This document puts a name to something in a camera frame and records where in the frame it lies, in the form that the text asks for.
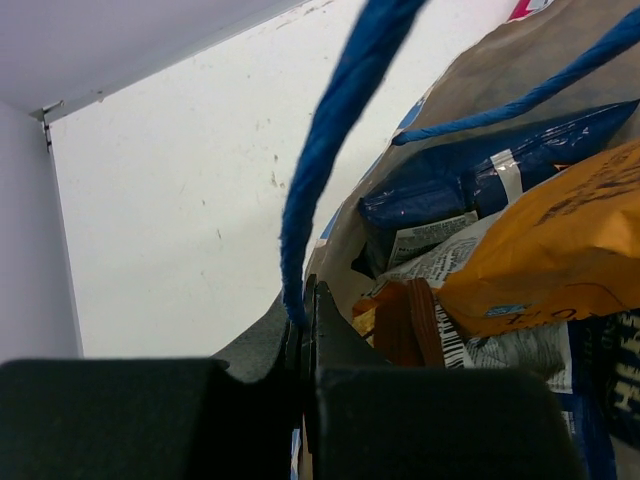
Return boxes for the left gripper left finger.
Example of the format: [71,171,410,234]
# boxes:
[1,301,294,479]

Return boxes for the orange Kettle chips bag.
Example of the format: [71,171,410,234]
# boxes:
[352,139,640,346]

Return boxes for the blue checkered paper bag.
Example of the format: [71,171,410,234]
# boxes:
[214,0,640,480]

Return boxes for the small blue snack bag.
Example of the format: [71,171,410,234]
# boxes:
[352,99,640,281]

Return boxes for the blue Kettle chips bag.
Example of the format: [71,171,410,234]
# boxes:
[464,310,639,479]

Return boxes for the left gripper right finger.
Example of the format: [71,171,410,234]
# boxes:
[305,278,585,479]

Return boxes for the brown Chuba chips bag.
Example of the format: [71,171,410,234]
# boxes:
[373,278,445,369]

